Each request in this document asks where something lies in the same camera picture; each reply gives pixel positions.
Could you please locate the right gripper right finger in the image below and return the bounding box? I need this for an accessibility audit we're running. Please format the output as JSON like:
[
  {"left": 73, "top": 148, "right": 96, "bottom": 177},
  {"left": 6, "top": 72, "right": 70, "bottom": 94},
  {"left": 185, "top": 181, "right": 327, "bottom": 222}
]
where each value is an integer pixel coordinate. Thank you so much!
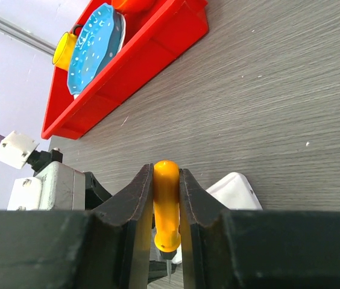
[{"left": 180, "top": 169, "right": 340, "bottom": 288}]

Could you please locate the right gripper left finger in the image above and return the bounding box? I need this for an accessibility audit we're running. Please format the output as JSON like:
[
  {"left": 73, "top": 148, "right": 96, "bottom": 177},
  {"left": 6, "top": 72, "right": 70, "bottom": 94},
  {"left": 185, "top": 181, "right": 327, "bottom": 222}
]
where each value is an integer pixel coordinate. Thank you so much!
[{"left": 0, "top": 164, "right": 153, "bottom": 288}]

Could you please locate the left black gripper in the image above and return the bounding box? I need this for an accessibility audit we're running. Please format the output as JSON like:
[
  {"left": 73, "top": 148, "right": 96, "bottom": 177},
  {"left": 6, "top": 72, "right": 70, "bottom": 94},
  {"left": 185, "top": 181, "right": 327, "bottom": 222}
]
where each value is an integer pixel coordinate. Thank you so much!
[{"left": 84, "top": 172, "right": 112, "bottom": 210}]

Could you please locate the orange handled screwdriver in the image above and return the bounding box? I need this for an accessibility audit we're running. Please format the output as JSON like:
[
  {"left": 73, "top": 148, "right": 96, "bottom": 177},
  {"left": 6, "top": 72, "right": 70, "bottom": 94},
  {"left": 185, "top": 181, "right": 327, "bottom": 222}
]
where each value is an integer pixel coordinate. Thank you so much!
[{"left": 153, "top": 160, "right": 181, "bottom": 280}]

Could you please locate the white remote control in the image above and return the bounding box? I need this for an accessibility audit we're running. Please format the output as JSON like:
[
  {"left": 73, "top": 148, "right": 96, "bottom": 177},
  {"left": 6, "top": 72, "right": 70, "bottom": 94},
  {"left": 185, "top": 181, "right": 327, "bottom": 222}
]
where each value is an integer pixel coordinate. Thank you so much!
[{"left": 206, "top": 172, "right": 263, "bottom": 210}]

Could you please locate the yellow mug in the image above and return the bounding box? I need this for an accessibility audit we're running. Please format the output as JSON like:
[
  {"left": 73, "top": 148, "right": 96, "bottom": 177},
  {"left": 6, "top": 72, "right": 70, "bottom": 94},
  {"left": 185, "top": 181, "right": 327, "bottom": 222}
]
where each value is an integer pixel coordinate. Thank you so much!
[{"left": 52, "top": 25, "right": 83, "bottom": 71}]

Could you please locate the blue dotted plate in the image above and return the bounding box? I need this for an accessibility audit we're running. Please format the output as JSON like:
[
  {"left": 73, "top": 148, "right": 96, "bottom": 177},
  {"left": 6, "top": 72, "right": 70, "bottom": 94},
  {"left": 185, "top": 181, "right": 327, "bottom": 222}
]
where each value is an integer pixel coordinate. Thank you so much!
[{"left": 67, "top": 2, "right": 122, "bottom": 95}]

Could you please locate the red plastic tray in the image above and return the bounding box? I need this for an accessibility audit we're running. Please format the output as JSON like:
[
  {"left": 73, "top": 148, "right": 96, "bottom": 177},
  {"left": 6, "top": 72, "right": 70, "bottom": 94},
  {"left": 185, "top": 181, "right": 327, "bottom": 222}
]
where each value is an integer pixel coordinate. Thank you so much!
[{"left": 41, "top": 0, "right": 209, "bottom": 140}]

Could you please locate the orange bowl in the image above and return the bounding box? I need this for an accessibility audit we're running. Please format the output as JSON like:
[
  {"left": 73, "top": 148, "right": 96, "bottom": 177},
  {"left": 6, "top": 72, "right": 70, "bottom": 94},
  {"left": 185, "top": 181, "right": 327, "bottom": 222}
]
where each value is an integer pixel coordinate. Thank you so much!
[{"left": 111, "top": 0, "right": 155, "bottom": 13}]

